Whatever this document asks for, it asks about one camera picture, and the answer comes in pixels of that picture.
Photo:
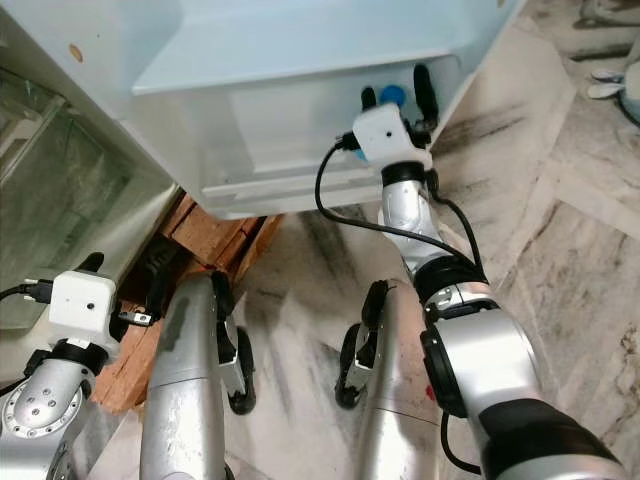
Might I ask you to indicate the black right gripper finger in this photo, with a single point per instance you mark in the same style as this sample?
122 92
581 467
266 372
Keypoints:
426 92
370 99

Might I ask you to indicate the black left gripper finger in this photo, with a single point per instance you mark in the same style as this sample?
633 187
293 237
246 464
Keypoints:
155 295
90 262

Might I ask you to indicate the clear bottle with blue cap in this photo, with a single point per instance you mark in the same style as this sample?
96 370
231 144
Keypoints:
393 96

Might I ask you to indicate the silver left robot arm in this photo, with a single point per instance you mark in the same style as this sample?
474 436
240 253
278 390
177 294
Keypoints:
50 410

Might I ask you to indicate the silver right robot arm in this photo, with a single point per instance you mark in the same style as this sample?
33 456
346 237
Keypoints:
500 370

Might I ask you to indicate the glass fridge shelf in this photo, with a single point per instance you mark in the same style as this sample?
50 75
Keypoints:
80 220

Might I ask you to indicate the translucent deep fridge door shelf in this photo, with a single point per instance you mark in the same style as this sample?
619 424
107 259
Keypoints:
310 140

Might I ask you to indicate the silver fridge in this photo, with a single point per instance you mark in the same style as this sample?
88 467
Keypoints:
310 40

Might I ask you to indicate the red brick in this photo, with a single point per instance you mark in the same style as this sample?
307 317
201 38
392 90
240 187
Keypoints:
210 230

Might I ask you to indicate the grey robot left leg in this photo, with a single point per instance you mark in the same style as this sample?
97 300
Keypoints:
185 400

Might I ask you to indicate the blue grey plastic baby seat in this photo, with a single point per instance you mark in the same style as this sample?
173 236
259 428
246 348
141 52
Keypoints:
630 95

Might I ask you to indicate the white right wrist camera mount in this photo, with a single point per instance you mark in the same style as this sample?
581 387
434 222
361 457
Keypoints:
390 133

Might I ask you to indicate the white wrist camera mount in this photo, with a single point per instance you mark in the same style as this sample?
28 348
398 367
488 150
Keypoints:
82 305
390 133

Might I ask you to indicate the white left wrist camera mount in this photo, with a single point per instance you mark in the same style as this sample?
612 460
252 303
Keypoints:
82 305

